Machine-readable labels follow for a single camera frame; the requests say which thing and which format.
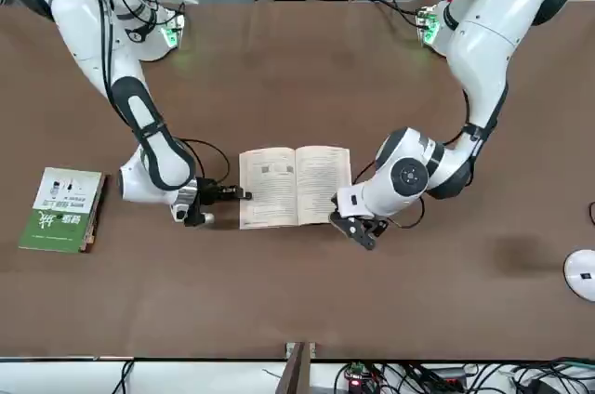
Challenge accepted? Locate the brown-edged book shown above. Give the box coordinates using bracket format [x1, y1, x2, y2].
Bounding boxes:
[81, 172, 110, 256]

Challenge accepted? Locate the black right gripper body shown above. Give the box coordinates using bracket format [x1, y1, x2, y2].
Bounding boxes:
[192, 177, 225, 210]

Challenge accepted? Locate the white desk lamp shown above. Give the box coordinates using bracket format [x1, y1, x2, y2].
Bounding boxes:
[562, 248, 595, 304]

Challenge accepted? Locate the aluminium table post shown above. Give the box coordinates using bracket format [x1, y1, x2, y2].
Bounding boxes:
[283, 341, 320, 394]

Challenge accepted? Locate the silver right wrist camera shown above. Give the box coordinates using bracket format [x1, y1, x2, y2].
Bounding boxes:
[183, 209, 218, 229]

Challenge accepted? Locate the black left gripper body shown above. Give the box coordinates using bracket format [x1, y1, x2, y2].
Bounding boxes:
[341, 213, 374, 228]

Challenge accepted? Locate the green white cover book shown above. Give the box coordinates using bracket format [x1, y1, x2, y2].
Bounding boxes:
[18, 166, 105, 255]

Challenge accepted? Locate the black power adapter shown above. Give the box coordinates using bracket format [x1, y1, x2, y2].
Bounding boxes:
[429, 366, 468, 385]

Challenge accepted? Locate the white blue cover book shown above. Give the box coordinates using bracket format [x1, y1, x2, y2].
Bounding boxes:
[238, 145, 353, 231]

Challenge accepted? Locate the red-lit circuit board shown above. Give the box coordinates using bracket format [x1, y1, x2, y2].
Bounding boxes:
[343, 361, 376, 391]

